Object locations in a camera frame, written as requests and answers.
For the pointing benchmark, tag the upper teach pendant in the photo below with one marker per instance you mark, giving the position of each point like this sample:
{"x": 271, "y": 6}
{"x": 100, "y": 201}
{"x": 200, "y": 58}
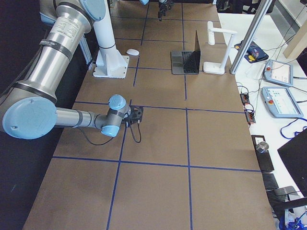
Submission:
{"x": 279, "y": 73}

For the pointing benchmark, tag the white computer mouse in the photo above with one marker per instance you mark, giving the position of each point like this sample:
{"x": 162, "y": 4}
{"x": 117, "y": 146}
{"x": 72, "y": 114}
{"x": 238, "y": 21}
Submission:
{"x": 132, "y": 52}

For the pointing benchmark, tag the lower teach pendant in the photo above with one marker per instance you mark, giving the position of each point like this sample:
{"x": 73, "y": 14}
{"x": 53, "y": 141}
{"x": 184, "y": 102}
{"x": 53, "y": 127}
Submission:
{"x": 281, "y": 102}

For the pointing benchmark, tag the teach pendant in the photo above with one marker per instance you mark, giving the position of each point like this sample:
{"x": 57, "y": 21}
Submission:
{"x": 281, "y": 102}
{"x": 279, "y": 73}

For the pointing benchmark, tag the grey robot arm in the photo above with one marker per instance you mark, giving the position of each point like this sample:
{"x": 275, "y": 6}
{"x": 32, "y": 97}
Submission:
{"x": 28, "y": 108}

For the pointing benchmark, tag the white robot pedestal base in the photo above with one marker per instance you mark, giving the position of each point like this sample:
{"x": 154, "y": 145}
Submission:
{"x": 109, "y": 63}

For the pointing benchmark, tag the black monitor corner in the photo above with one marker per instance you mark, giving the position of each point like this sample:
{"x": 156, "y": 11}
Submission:
{"x": 294, "y": 156}

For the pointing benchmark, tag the black power strip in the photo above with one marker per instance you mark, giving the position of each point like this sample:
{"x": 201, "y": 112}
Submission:
{"x": 245, "y": 98}
{"x": 250, "y": 116}

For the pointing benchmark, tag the lower black power strip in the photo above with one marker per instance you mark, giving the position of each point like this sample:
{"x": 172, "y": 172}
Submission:
{"x": 250, "y": 116}

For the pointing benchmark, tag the upper black power strip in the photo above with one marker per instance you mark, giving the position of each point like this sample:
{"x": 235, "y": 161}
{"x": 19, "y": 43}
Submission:
{"x": 245, "y": 98}

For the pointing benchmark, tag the metal cup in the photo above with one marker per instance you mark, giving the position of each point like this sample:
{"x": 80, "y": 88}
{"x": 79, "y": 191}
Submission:
{"x": 262, "y": 147}

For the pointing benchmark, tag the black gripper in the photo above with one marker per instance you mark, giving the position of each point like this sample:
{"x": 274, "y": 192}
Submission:
{"x": 160, "y": 9}
{"x": 126, "y": 119}

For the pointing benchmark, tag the aluminium frame post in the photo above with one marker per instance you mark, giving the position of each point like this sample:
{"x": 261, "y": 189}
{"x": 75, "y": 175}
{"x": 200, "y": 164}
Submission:
{"x": 261, "y": 11}

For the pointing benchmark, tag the black box under cup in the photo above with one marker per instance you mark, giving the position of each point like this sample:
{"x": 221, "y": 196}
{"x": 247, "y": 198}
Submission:
{"x": 264, "y": 159}

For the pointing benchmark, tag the white desk lamp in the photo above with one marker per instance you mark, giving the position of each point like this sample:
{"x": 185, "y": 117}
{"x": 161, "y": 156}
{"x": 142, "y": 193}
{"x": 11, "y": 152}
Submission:
{"x": 218, "y": 67}

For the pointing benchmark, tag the grey laptop computer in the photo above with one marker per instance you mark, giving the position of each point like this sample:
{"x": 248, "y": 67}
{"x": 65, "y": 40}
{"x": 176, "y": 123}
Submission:
{"x": 186, "y": 62}

